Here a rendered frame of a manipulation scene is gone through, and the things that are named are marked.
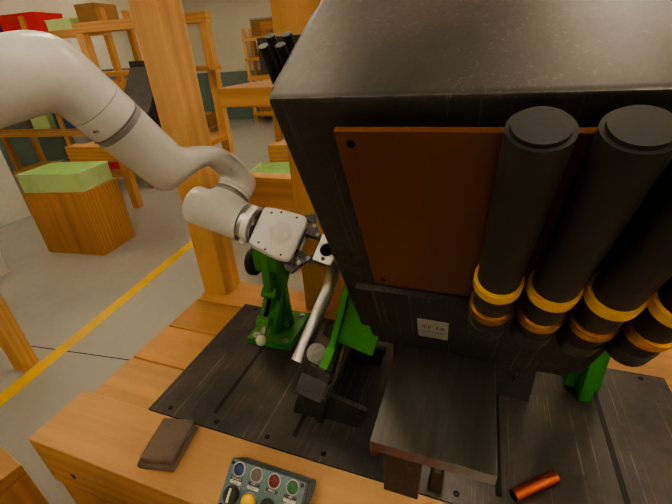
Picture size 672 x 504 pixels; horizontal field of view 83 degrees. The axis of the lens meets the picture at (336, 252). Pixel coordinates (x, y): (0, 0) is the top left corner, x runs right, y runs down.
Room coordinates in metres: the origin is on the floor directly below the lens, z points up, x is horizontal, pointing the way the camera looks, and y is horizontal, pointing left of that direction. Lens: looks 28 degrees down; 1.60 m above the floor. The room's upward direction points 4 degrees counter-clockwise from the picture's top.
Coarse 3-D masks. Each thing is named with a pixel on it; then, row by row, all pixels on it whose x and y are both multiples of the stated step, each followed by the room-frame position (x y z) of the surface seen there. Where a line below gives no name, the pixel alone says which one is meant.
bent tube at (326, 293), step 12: (324, 240) 0.67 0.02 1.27; (324, 252) 0.69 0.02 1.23; (336, 264) 0.70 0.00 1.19; (336, 276) 0.72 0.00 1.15; (324, 288) 0.72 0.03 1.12; (324, 300) 0.70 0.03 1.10; (312, 312) 0.68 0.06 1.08; (324, 312) 0.69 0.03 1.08; (312, 324) 0.66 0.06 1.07; (312, 336) 0.65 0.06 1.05; (300, 348) 0.63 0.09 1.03; (300, 360) 0.61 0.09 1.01
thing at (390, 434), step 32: (416, 352) 0.49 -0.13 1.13; (416, 384) 0.42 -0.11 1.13; (448, 384) 0.42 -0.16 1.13; (480, 384) 0.41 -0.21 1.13; (384, 416) 0.37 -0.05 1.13; (416, 416) 0.36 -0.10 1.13; (448, 416) 0.36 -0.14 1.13; (480, 416) 0.35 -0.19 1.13; (384, 448) 0.32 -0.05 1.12; (416, 448) 0.31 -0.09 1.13; (448, 448) 0.31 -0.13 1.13; (480, 448) 0.31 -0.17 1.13; (480, 480) 0.28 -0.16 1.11
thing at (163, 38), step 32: (128, 0) 1.11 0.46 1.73; (160, 0) 1.09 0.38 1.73; (288, 0) 0.95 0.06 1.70; (320, 0) 0.93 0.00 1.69; (160, 32) 1.08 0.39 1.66; (160, 64) 1.09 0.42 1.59; (192, 64) 1.15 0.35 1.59; (160, 96) 1.10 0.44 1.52; (192, 96) 1.12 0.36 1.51; (192, 128) 1.10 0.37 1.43; (192, 224) 1.10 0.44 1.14; (224, 256) 1.11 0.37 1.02; (224, 288) 1.08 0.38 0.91; (320, 288) 0.95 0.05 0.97
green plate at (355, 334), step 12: (348, 300) 0.53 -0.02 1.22; (348, 312) 0.53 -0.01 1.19; (336, 324) 0.53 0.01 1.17; (348, 324) 0.54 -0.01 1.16; (360, 324) 0.53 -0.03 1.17; (336, 336) 0.53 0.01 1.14; (348, 336) 0.54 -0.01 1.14; (360, 336) 0.53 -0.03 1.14; (372, 336) 0.52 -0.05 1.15; (336, 348) 0.56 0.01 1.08; (360, 348) 0.53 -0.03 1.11; (372, 348) 0.52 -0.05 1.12
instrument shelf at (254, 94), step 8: (264, 80) 1.06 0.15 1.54; (224, 88) 0.89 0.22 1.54; (232, 88) 0.88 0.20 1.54; (240, 88) 0.87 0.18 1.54; (248, 88) 0.86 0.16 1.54; (256, 88) 0.86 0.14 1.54; (264, 88) 0.85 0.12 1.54; (224, 96) 0.89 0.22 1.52; (232, 96) 0.88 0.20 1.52; (240, 96) 0.87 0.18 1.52; (248, 96) 0.86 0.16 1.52; (256, 96) 0.86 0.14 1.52; (264, 96) 0.85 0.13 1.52; (224, 104) 0.89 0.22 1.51; (232, 104) 0.88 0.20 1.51; (240, 104) 0.87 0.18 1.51; (248, 104) 0.87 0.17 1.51; (256, 104) 0.86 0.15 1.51; (264, 104) 0.85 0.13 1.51
